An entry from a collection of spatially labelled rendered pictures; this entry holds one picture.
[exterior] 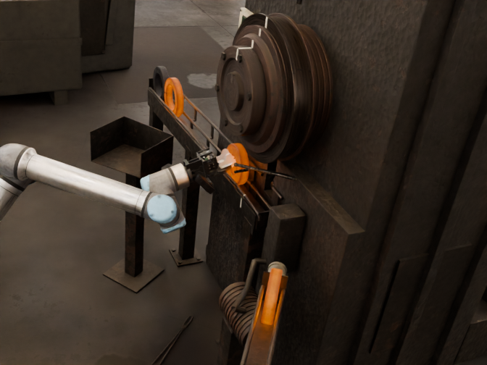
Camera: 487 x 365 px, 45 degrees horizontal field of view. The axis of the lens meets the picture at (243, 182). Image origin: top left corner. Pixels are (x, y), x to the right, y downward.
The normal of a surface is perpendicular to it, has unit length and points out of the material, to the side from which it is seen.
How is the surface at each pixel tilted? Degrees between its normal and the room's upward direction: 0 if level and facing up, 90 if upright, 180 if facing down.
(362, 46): 90
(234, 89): 90
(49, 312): 1
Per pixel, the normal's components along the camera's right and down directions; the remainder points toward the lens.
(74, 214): 0.11, -0.84
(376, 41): -0.91, 0.13
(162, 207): 0.07, -0.16
